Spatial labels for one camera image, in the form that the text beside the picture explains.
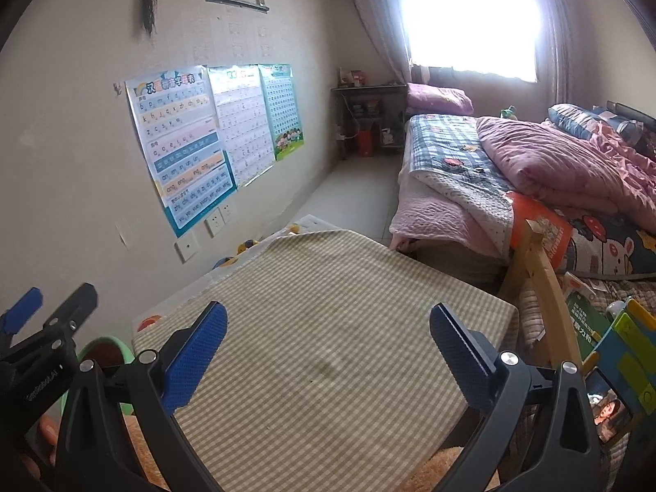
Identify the small wall hook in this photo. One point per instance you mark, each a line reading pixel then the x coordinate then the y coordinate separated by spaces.
pixel 119 88

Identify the blue toy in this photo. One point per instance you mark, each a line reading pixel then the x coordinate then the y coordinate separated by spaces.
pixel 225 261

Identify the white low table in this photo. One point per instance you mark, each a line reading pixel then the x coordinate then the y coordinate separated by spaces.
pixel 179 297

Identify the blue alphabet wall poster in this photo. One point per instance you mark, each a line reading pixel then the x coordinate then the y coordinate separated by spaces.
pixel 179 153

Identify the colourful block toy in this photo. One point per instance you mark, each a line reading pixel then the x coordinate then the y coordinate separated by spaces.
pixel 630 348

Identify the white red small packet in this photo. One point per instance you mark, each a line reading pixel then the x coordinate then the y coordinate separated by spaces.
pixel 579 287

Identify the yellow toy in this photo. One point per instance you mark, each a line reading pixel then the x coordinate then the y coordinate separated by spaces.
pixel 247 246

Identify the cartoon printed pillow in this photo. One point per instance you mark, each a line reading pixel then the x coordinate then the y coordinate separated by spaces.
pixel 615 246

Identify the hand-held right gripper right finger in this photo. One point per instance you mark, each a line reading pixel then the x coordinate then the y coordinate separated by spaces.
pixel 461 351

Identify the white wall socket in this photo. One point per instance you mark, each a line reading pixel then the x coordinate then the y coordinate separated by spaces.
pixel 226 212
pixel 214 225
pixel 187 252

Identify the person's left hand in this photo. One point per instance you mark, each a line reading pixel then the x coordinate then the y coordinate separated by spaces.
pixel 48 438

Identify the bright window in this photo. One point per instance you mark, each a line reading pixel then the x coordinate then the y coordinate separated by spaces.
pixel 471 15

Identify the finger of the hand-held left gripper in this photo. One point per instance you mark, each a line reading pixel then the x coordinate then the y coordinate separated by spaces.
pixel 23 308
pixel 77 300

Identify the small green toy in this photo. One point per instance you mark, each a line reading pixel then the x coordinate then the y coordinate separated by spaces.
pixel 507 111

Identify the orange red box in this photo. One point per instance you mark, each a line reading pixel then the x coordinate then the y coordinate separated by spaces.
pixel 543 225

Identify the teal chart wall poster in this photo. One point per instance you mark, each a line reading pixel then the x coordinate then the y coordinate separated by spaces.
pixel 279 107

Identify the bed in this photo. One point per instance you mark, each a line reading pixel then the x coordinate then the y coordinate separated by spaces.
pixel 451 266

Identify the red container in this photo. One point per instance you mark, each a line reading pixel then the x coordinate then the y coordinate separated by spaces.
pixel 366 143

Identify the wooden frame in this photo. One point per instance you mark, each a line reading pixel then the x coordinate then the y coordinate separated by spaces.
pixel 538 276

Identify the dark headboard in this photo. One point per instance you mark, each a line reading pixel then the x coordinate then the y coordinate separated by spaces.
pixel 635 112

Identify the green plastic bin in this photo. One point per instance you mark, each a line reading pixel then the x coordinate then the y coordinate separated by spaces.
pixel 102 342

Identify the pink duvet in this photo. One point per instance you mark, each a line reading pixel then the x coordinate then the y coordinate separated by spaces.
pixel 553 164

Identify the white chart wall poster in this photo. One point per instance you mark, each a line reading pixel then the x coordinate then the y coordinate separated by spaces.
pixel 241 118

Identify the small white bottle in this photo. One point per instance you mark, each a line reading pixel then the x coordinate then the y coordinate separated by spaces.
pixel 615 308

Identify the metal wall rail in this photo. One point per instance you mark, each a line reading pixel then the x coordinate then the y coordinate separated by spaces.
pixel 235 1

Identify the small white box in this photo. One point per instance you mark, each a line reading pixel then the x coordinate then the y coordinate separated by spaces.
pixel 387 137

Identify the dark metal desk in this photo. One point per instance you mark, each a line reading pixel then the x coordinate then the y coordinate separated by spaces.
pixel 369 89

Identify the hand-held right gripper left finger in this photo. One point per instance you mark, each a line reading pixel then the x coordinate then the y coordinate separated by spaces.
pixel 197 356

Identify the pink quilted sheet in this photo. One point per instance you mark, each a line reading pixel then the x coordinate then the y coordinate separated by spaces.
pixel 425 220

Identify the purple pillow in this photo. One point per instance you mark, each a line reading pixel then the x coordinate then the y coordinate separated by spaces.
pixel 440 97

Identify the blue striped pillow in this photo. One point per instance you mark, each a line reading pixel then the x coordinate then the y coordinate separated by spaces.
pixel 574 118

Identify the blue plaid patchwork quilt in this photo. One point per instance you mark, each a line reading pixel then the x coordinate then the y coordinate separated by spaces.
pixel 440 138

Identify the brown patterned quilt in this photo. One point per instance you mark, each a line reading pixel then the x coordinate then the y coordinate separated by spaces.
pixel 640 288

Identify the small red box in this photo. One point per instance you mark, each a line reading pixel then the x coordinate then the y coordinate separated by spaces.
pixel 357 78

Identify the green book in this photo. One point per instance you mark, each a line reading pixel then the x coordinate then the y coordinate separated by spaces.
pixel 589 328

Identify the sheer pink curtain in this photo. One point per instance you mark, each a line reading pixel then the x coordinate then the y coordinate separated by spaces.
pixel 379 20
pixel 558 51

